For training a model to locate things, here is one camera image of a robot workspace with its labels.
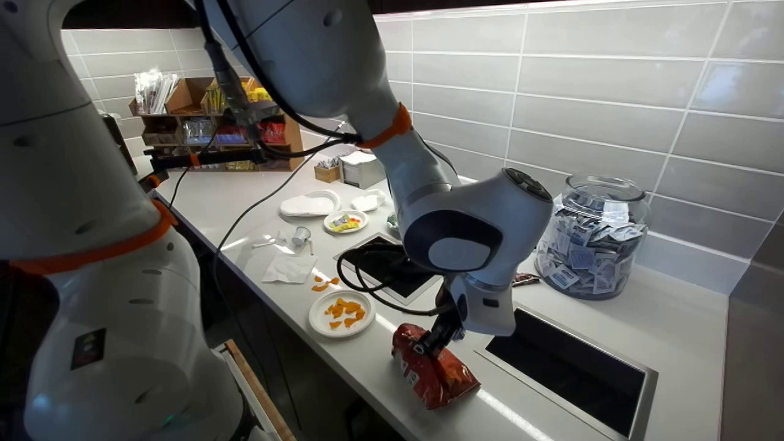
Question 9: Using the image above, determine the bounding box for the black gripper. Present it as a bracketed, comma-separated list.
[424, 278, 473, 358]

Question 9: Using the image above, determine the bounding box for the wooden edged cart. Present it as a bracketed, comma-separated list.
[214, 338, 300, 441]

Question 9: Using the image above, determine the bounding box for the white crumpled bag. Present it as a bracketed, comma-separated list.
[132, 66, 183, 118]

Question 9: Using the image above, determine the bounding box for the clear plastic bag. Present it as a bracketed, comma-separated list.
[230, 226, 316, 286]

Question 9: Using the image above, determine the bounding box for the thin black cable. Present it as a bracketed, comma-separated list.
[167, 135, 364, 254]

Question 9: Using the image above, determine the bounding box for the small plate with yellow food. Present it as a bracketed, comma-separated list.
[321, 208, 372, 237]

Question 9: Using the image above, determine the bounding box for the small brown box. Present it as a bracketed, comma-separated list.
[315, 158, 344, 184]

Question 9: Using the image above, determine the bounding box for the white box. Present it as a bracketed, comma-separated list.
[338, 150, 388, 190]

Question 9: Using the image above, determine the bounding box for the glass jar of packets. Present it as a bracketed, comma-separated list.
[535, 172, 653, 300]

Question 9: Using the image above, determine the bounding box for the black labelled box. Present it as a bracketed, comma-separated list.
[102, 113, 140, 179]

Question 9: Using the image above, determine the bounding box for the white plate holding doritos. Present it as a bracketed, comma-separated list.
[307, 286, 377, 339]

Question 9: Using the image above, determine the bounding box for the small white paper item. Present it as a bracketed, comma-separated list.
[350, 190, 382, 214]

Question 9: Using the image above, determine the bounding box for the empty white plate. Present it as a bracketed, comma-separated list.
[278, 188, 344, 219]

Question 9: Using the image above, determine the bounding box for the red doritos packet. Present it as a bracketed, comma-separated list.
[391, 321, 483, 410]

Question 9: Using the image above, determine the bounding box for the wooden shelf organiser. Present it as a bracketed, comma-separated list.
[130, 75, 307, 174]

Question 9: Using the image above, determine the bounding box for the orange doritos chips pile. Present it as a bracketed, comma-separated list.
[325, 295, 371, 331]

